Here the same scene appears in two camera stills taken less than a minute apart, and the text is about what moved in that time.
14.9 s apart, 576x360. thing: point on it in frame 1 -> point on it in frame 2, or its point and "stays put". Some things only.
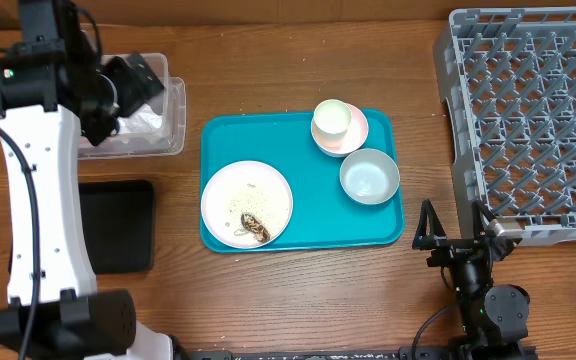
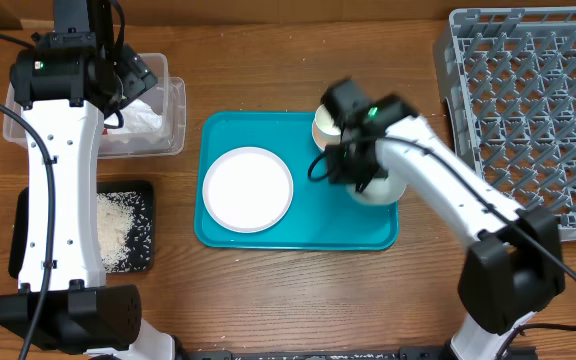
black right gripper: (450, 248) -> (339, 174)
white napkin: (144, 119) stays put
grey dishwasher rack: (526, 93) stays put
